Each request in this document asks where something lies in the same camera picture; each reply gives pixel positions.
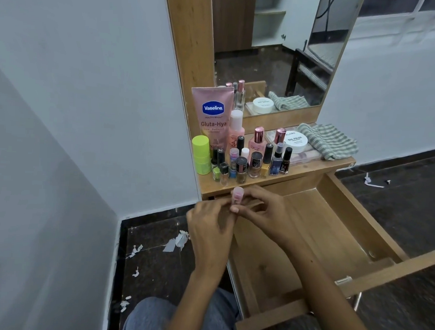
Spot wooden drawer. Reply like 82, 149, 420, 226
201, 164, 435, 330

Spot pink Vaseline lotion tube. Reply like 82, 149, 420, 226
187, 85, 236, 157

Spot green checked cloth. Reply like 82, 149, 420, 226
295, 122, 360, 163

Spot person's left forearm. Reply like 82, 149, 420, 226
163, 266, 231, 330

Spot clear box of mini bottles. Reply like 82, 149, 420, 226
265, 128, 324, 166

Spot clear perfume bottle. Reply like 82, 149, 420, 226
273, 127, 287, 153

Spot white barred window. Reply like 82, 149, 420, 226
349, 0, 435, 48

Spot white round jar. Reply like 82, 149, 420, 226
280, 129, 310, 155

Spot small dark nail polish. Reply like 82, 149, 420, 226
218, 162, 230, 187

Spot pink perfume bottle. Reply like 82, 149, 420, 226
247, 126, 268, 163

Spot maroon nail polish bottle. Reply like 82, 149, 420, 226
279, 146, 294, 175

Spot nude nail polish bottle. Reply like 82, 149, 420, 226
248, 151, 264, 179

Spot dressing table mirror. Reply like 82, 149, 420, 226
205, 0, 365, 124

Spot torn white paper pile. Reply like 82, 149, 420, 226
162, 229, 191, 254

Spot person's right hand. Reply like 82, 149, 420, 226
227, 184, 301, 248

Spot person's left hand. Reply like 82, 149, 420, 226
182, 196, 238, 281

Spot yellow nail polish bottle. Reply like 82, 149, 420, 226
260, 143, 274, 178

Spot wooden dressing table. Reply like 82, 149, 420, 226
152, 0, 365, 214

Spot pink bottle with white cap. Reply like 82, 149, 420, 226
227, 109, 247, 154

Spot glitter capped nail polish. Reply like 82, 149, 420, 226
233, 156, 249, 184

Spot person's grey jeans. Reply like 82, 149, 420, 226
121, 282, 259, 330

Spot blue nail polish bottle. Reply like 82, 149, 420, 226
269, 142, 285, 176

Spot person's right forearm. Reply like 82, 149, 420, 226
278, 235, 390, 330

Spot green cylindrical stick container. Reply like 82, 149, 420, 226
190, 135, 213, 176

